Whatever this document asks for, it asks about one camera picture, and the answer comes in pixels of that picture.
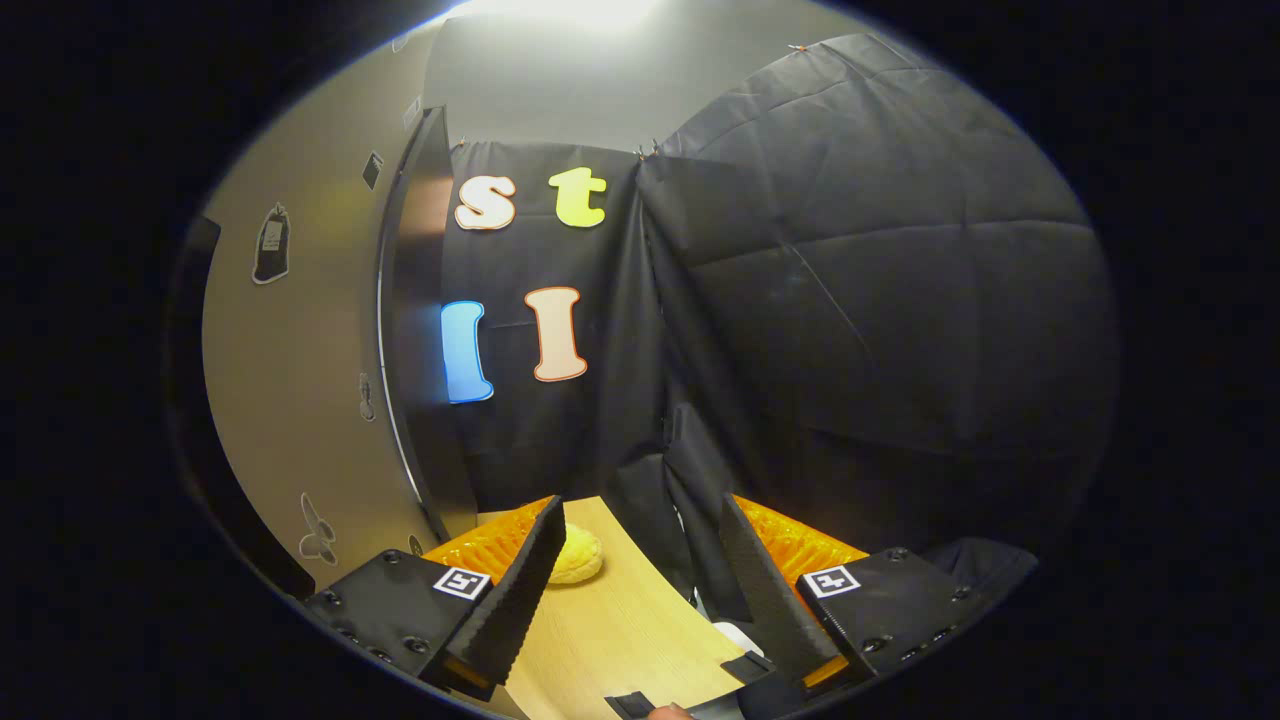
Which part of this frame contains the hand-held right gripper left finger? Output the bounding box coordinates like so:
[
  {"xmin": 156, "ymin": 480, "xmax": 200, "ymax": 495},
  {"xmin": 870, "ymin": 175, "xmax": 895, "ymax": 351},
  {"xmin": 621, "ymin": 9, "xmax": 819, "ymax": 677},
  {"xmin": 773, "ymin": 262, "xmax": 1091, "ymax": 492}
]
[{"xmin": 302, "ymin": 495, "xmax": 567, "ymax": 700}]

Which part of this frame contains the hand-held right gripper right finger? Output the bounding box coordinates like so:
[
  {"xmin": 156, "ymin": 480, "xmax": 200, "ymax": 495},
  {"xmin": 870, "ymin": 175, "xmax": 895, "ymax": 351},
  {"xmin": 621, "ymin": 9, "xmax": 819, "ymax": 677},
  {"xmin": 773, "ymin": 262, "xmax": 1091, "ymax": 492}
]
[{"xmin": 718, "ymin": 492, "xmax": 1001, "ymax": 695}]

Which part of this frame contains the grey cabinet door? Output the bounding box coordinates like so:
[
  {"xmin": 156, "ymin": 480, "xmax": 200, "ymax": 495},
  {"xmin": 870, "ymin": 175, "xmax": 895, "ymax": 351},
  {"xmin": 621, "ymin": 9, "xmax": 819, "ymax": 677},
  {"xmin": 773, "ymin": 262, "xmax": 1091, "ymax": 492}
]
[{"xmin": 198, "ymin": 30, "xmax": 443, "ymax": 593}]

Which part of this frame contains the black door handle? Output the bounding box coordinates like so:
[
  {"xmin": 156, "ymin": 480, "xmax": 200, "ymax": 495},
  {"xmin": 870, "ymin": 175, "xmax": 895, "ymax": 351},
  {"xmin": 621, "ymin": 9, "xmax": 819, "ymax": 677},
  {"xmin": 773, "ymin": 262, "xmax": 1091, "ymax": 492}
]
[{"xmin": 178, "ymin": 213, "xmax": 223, "ymax": 301}]

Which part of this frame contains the yellow round bun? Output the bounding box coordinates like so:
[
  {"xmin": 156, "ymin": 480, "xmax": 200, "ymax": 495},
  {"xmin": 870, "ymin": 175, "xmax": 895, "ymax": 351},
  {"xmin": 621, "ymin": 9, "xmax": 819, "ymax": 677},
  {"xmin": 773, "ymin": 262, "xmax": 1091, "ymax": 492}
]
[{"xmin": 548, "ymin": 523, "xmax": 606, "ymax": 587}]

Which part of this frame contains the black backdrop cloth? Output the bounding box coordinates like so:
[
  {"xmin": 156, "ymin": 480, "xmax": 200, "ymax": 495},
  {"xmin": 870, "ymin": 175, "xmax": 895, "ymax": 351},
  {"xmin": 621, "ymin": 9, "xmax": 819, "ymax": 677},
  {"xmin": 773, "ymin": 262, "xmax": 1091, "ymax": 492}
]
[{"xmin": 440, "ymin": 33, "xmax": 1121, "ymax": 623}]

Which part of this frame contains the ceiling light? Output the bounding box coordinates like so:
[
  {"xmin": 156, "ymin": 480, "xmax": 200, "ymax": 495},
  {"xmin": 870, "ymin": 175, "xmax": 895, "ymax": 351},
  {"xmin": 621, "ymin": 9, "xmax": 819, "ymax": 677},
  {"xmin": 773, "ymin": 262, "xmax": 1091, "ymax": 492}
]
[{"xmin": 465, "ymin": 0, "xmax": 666, "ymax": 33}]

